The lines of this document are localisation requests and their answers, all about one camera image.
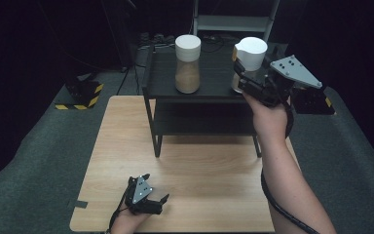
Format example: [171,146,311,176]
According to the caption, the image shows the black yellow-striped stand base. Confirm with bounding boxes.
[291,87,336,116]
[55,79,105,111]

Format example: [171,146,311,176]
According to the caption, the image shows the black power strip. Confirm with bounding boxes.
[137,31,176,51]

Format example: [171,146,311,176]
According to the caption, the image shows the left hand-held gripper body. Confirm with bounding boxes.
[125,175,164,215]

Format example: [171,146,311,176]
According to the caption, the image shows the person's left hand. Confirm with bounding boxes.
[110,208,151,234]

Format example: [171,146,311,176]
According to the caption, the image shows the white metal shelf frame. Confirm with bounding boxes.
[192,0,281,42]

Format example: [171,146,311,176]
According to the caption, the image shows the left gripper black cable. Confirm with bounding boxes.
[108,188,131,232]

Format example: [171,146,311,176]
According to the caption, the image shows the black cable bundle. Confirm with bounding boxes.
[201,33,236,54]

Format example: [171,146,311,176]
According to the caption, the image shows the brown powder glass jar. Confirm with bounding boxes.
[174,34,203,95]

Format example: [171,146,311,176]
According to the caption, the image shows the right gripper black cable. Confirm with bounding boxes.
[260,97,321,234]

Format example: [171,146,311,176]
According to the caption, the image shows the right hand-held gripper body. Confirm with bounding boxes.
[251,54,323,108]

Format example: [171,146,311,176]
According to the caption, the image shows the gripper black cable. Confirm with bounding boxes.
[260,97,321,234]
[108,188,131,232]

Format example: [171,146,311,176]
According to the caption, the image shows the black two-tier rack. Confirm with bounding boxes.
[141,42,276,159]

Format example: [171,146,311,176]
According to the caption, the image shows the person's right hand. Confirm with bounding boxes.
[243,92,290,141]

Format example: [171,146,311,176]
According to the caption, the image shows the white cup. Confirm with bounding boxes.
[231,36,269,94]

